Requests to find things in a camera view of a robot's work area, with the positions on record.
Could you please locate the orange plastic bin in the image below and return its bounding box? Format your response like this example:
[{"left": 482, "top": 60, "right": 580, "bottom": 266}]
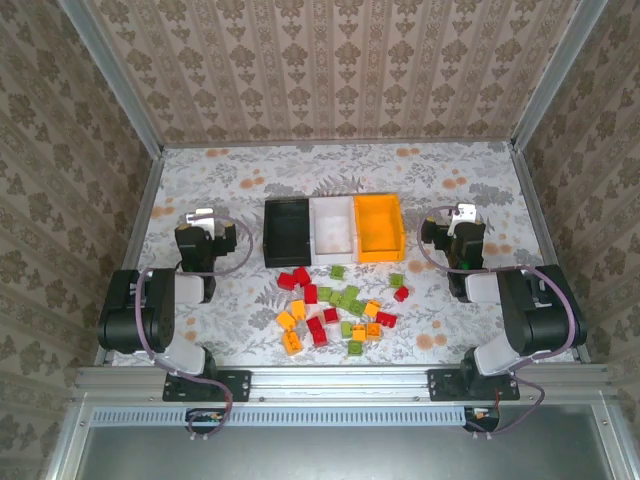
[{"left": 352, "top": 192, "right": 406, "bottom": 265}]

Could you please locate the black plastic bin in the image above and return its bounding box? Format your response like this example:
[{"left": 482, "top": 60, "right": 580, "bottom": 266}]
[{"left": 262, "top": 197, "right": 312, "bottom": 268}]

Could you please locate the white plastic bin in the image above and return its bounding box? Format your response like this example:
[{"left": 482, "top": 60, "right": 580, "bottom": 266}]
[{"left": 308, "top": 195, "right": 359, "bottom": 266}]

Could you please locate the floral patterned table cover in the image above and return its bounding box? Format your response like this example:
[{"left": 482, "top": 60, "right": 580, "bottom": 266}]
[{"left": 110, "top": 142, "right": 576, "bottom": 367}]

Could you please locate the grey metal sheet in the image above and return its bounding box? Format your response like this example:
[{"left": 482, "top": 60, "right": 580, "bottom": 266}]
[{"left": 42, "top": 399, "right": 640, "bottom": 480}]

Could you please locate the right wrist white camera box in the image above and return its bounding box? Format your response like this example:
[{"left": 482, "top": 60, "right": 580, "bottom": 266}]
[{"left": 447, "top": 202, "right": 478, "bottom": 238}]

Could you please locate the aluminium side base rail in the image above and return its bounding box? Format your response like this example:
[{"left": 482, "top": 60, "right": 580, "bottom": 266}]
[
  {"left": 508, "top": 143, "right": 592, "bottom": 365},
  {"left": 93, "top": 148, "right": 166, "bottom": 367}
]

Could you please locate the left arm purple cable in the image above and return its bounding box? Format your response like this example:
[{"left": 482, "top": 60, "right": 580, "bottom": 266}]
[{"left": 133, "top": 213, "right": 256, "bottom": 442}]

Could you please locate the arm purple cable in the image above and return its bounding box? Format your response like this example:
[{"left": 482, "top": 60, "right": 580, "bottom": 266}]
[
  {"left": 416, "top": 205, "right": 576, "bottom": 442},
  {"left": 133, "top": 213, "right": 256, "bottom": 442}
]

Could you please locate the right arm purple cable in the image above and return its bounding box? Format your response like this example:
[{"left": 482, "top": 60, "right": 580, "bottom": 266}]
[{"left": 416, "top": 205, "right": 576, "bottom": 442}]

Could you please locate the aluminium long base rail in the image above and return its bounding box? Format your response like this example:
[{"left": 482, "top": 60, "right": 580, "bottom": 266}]
[{"left": 160, "top": 138, "right": 517, "bottom": 150}]

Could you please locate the black orange cable connector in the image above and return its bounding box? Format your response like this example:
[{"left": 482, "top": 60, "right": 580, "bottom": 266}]
[
  {"left": 463, "top": 406, "right": 502, "bottom": 434},
  {"left": 185, "top": 408, "right": 227, "bottom": 434}
]

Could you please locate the aluminium mounting rail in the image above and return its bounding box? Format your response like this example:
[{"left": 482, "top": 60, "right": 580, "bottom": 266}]
[{"left": 73, "top": 364, "right": 612, "bottom": 403}]

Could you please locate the aluminium corner post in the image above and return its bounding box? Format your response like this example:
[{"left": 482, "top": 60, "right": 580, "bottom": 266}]
[
  {"left": 57, "top": 0, "right": 165, "bottom": 157},
  {"left": 510, "top": 0, "right": 610, "bottom": 152}
]

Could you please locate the white slotted cable duct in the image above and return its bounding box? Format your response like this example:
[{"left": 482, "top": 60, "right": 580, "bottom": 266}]
[{"left": 91, "top": 405, "right": 470, "bottom": 428}]

